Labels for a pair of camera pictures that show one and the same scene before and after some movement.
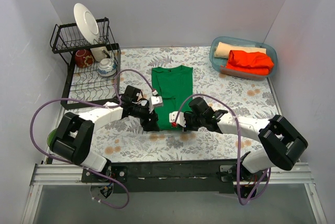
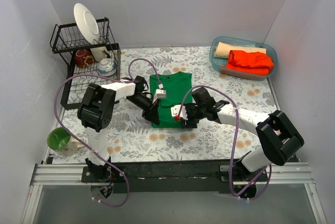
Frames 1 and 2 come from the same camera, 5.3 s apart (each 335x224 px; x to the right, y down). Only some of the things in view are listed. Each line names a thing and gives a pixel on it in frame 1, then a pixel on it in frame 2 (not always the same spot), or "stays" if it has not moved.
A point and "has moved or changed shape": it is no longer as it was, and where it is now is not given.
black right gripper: x=186 y=122 to x=189 y=115
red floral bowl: x=84 y=58 stays
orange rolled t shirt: x=251 y=63 stays
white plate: x=87 y=23 stays
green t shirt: x=174 y=84 has moved or changed shape
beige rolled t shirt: x=221 y=49 stays
